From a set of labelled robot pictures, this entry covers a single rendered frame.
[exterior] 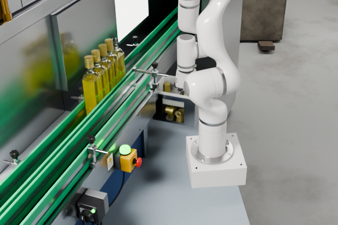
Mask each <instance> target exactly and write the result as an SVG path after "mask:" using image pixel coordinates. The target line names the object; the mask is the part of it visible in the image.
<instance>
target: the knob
mask: <svg viewBox="0 0 338 225"><path fill-rule="evenodd" d="M93 217H94V216H93V214H92V212H91V211H89V210H87V209H84V210H82V212H81V214H80V219H81V220H82V224H83V225H85V224H86V223H87V222H90V221H91V220H92V219H93Z"/></svg>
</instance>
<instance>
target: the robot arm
mask: <svg viewBox="0 0 338 225"><path fill-rule="evenodd" d="M229 2H230V0H210V1H209V3H208V5H207V6H206V8H205V9H204V10H203V11H202V12H201V14H200V15H199V7H200V0H179V4H178V27H179V29H180V30H181V31H183V32H187V33H193V34H196V35H197V38H198V42H196V38H195V37H194V36H193V35H189V34H183V35H180V36H178V37H177V72H176V81H175V83H174V84H173V87H174V88H176V89H177V90H178V91H179V93H180V95H184V91H185V93H186V95H187V96H188V98H189V99H190V100H191V101H192V102H193V103H194V104H195V105H196V106H197V107H198V109H199V138H197V139H196V140H195V141H194V142H193V143H192V145H191V154H192V156H193V157H194V158H195V159H196V160H197V161H199V162H201V163H203V164H207V165H218V164H222V163H225V162H226V161H228V160H229V159H230V158H231V157H232V154H233V146H232V144H231V143H230V142H229V139H226V127H227V107H226V104H225V103H224V102H222V101H220V100H217V99H214V98H216V97H220V96H225V95H229V94H232V93H234V92H236V91H237V90H238V89H239V88H240V85H241V76H240V73H239V71H238V69H237V68H236V66H235V65H234V63H233V62H232V60H231V59H230V57H229V55H228V53H227V51H226V49H225V45H224V40H223V28H222V17H223V13H224V10H225V8H226V7H227V5H228V3H229ZM208 56H209V57H211V58H212V59H214V60H215V61H216V64H217V65H216V67H214V68H209V69H204V70H200V71H196V69H195V67H196V66H197V65H196V64H195V60H196V59H197V58H204V57H208ZM183 89H184V91H183Z"/></svg>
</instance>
